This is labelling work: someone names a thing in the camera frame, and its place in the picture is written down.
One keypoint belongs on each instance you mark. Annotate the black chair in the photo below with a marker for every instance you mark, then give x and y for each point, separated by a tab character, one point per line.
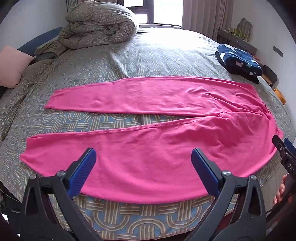
270	75

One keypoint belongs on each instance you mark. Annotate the navy printed folded blanket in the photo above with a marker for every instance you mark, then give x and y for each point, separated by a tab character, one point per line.
240	59

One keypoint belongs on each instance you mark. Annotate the pink pants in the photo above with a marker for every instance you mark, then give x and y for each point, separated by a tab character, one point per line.
161	150

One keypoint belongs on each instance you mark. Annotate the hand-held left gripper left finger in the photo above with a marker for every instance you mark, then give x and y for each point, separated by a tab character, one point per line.
86	166

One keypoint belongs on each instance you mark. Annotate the blue headboard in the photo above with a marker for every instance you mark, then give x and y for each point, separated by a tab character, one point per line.
39	41

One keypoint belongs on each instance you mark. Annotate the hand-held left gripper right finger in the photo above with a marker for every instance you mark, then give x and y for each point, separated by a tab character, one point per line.
200	166

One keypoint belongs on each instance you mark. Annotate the dark wall switch plate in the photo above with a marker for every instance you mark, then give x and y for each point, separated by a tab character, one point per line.
278	51

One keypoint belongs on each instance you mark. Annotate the patterned green cushion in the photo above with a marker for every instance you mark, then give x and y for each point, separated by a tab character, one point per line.
245	25

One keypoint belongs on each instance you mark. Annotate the bed with patterned bedspread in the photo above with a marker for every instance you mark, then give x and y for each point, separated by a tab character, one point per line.
150	58

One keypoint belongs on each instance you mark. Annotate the person's right hand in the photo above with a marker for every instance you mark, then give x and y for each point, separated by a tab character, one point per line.
280	191

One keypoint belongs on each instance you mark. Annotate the pink pillow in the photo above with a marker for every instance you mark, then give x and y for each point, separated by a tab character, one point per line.
11	64

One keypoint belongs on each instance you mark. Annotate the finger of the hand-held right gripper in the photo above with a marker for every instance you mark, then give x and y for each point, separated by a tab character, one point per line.
289	144
278	144

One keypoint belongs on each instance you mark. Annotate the folded patterned duvet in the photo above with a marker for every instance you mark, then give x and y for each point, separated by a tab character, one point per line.
99	25

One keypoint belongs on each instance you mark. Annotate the beige curtain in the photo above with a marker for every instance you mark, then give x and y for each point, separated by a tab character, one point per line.
203	16

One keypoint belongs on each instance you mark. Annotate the window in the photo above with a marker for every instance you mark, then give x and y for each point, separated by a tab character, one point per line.
161	11

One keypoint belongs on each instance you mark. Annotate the olive green pillow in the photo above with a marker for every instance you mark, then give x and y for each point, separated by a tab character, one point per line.
49	49

